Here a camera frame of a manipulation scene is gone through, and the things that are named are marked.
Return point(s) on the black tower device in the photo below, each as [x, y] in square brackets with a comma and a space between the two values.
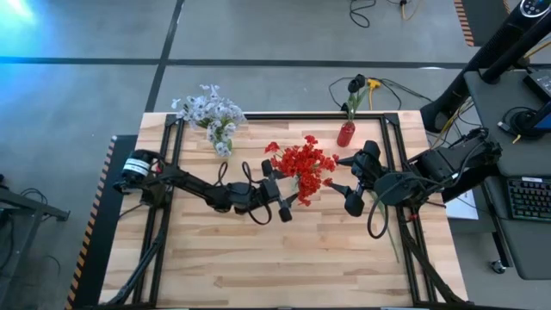
[473, 77]

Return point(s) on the red glass vase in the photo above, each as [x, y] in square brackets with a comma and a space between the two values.
[345, 134]

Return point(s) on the dark metal stand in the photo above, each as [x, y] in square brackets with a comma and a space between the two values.
[26, 206]

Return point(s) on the desk caster wheel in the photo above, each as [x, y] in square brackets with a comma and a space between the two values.
[498, 267]

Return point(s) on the black slanted column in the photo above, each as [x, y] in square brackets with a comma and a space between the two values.
[508, 62]

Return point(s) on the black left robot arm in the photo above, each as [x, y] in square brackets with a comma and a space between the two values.
[189, 183]

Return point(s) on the white paper sheet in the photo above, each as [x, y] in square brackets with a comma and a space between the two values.
[462, 208]

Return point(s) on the yellow power plug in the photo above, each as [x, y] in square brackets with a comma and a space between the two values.
[373, 84]

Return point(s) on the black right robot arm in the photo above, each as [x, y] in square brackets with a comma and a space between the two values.
[443, 168]

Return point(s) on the red flower bouquet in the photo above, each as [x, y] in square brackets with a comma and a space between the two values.
[301, 116]

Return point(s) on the clear glass vase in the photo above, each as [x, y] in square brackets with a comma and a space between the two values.
[296, 186]

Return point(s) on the grey desk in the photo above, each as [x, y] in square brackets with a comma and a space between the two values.
[516, 241]

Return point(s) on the black mat striped edge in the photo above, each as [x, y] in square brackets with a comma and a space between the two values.
[482, 21]

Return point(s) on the black desktop device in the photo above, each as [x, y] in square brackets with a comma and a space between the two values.
[540, 84]

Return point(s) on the white artificial flower bunch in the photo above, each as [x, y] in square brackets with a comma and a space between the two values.
[223, 148]
[234, 114]
[200, 113]

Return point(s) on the blue screen tablet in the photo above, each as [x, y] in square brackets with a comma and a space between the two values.
[544, 120]

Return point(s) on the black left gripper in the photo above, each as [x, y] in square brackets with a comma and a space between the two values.
[270, 191]

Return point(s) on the black frame clamp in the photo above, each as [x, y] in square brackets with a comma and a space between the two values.
[344, 109]

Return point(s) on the black platform striped edge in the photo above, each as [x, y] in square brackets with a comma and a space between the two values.
[103, 258]

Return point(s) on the black computer keyboard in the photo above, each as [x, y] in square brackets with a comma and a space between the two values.
[529, 200]

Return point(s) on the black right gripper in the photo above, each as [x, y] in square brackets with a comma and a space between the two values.
[365, 172]

